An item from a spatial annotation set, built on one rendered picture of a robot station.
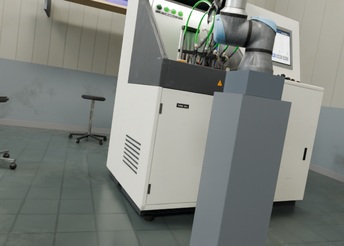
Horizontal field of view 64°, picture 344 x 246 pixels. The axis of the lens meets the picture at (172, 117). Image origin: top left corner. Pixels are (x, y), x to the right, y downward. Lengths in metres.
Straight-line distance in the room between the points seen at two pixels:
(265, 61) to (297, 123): 1.12
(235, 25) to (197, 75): 0.53
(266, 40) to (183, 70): 0.55
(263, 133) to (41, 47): 3.65
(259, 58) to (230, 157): 0.43
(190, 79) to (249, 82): 0.56
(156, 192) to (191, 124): 0.45
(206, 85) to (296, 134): 0.90
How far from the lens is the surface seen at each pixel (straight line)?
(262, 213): 1.29
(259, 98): 1.14
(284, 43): 2.56
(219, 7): 1.70
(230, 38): 1.21
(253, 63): 1.22
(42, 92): 4.33
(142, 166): 1.66
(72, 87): 4.30
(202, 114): 1.69
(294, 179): 2.39
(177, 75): 1.58
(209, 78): 1.69
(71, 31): 4.37
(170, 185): 1.70
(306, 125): 2.35
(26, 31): 4.41
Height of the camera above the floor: 0.76
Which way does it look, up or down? 5 degrees down
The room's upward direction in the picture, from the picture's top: 8 degrees clockwise
